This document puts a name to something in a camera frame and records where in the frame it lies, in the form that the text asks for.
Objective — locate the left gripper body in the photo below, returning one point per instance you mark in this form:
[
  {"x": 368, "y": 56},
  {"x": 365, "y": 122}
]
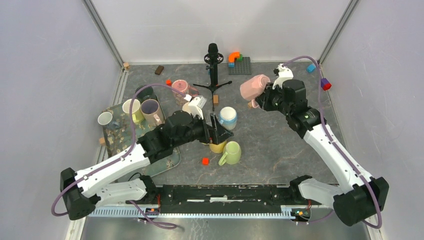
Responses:
[{"x": 210, "y": 134}]

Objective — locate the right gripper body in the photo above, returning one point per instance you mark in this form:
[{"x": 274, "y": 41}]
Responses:
[{"x": 272, "y": 100}]

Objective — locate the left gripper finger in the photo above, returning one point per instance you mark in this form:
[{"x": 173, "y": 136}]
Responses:
[
  {"x": 220, "y": 136},
  {"x": 215, "y": 122}
]

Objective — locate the light green mug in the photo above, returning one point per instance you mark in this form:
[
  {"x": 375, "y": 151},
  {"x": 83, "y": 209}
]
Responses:
[{"x": 231, "y": 154}]

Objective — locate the pink octagonal mug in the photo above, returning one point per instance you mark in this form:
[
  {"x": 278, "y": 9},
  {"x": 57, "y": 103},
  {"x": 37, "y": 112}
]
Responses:
[{"x": 253, "y": 88}]

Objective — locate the iridescent pink mug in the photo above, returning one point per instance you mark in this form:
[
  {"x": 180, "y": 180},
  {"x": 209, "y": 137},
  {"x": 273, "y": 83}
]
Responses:
[{"x": 152, "y": 112}]

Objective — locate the dark green mug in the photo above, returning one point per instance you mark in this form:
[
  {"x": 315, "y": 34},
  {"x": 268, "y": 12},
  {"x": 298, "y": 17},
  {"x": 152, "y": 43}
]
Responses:
[{"x": 145, "y": 93}]

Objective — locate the yellow-green octagonal mug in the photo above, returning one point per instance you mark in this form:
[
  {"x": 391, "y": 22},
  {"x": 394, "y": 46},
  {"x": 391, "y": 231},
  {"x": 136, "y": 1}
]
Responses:
[{"x": 133, "y": 107}]

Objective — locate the small grey-blue mug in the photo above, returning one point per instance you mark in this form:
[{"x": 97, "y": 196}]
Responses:
[{"x": 106, "y": 119}]

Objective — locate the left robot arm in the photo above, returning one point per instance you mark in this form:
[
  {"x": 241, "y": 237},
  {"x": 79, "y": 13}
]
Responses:
[{"x": 84, "y": 190}]

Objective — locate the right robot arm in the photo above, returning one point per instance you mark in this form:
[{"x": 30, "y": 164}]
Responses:
[{"x": 358, "y": 195}]

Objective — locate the yellow mug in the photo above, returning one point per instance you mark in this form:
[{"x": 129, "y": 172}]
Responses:
[{"x": 217, "y": 148}]

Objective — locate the blue white mug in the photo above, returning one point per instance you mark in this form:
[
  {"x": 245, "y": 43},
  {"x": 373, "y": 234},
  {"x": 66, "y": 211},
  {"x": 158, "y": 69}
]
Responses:
[{"x": 228, "y": 117}]

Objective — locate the tall seashell cream mug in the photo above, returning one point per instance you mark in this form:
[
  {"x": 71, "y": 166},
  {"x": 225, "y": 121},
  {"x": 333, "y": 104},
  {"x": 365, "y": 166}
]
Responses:
[{"x": 191, "y": 108}]

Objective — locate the pink ghost pattern mug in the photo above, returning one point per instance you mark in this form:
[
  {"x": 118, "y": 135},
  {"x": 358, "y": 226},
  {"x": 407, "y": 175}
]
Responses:
[{"x": 184, "y": 87}]

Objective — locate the red cube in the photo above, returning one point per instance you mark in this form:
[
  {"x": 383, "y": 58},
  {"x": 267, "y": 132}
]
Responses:
[{"x": 205, "y": 161}]

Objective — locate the grey lego baseplate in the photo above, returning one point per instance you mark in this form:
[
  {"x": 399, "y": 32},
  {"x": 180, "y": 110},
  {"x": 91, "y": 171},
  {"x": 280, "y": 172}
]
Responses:
[{"x": 241, "y": 67}]

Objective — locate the green lego brick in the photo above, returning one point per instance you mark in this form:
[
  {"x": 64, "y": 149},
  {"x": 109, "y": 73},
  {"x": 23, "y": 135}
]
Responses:
[{"x": 239, "y": 58}]

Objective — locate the blue block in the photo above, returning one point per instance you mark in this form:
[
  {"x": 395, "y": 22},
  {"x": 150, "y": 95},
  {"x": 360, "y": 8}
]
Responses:
[{"x": 311, "y": 68}]

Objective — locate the purple red block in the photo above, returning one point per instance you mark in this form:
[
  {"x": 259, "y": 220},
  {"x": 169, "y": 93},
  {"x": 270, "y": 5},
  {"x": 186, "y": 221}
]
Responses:
[{"x": 325, "y": 84}]

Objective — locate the orange curved block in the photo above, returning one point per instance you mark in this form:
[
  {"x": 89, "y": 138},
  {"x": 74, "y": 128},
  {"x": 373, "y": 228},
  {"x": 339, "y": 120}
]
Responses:
[{"x": 232, "y": 57}]

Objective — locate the black microphone on tripod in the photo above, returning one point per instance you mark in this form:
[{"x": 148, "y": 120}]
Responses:
[{"x": 212, "y": 59}]

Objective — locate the brown block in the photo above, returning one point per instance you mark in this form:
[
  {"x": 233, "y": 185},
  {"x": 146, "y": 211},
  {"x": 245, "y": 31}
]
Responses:
[{"x": 159, "y": 70}]

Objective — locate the floral green tray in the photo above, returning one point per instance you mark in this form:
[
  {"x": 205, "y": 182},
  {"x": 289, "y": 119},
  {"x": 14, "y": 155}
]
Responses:
[{"x": 117, "y": 140}]

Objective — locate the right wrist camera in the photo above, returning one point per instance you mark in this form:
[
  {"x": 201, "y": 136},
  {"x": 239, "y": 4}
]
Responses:
[{"x": 283, "y": 74}]

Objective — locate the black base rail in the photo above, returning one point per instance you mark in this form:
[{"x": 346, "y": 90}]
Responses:
[{"x": 223, "y": 199}]

